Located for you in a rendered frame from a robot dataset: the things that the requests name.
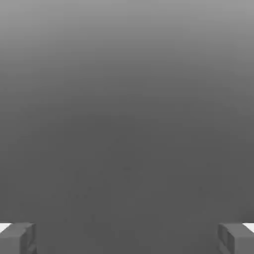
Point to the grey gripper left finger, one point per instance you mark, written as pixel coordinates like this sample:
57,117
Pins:
13,240

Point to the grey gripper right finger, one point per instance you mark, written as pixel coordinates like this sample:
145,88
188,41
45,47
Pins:
238,240

